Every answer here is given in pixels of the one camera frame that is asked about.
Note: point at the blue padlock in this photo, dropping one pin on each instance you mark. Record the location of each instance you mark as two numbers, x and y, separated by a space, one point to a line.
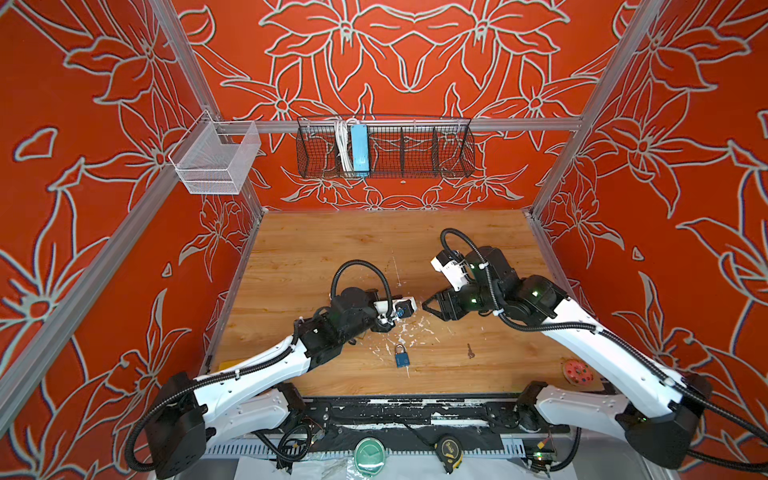
401 356

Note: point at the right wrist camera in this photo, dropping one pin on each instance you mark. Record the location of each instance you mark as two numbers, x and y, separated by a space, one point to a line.
454 270

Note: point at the green tape roll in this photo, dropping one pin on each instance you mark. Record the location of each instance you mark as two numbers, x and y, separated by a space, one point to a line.
369 457

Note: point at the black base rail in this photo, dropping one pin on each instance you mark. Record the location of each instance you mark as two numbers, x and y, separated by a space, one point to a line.
497 413

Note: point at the white mesh basket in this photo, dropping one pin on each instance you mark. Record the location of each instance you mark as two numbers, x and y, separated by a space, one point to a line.
216 157

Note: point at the black wire basket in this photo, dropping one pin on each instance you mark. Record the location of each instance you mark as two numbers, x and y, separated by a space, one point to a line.
400 147

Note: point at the light blue box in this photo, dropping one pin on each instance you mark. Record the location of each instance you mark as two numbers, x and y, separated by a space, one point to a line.
360 149

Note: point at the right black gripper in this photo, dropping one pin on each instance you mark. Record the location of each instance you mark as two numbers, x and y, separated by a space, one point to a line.
437 297

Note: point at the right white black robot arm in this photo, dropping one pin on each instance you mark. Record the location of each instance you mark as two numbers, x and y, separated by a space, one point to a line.
655 409

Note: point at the black yellow tape measure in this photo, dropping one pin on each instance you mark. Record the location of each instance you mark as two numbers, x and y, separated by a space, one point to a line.
450 452

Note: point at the red round object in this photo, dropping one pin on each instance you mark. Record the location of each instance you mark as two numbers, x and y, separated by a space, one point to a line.
577 372

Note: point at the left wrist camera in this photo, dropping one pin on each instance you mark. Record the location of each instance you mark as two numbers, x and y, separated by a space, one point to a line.
403 307

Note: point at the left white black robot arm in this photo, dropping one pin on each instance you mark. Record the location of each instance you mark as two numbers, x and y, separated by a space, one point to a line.
188 414

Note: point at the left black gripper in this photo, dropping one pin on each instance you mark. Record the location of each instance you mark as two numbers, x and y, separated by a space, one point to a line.
370 294

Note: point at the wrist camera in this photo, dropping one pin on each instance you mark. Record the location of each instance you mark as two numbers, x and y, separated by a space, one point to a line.
403 307
454 270

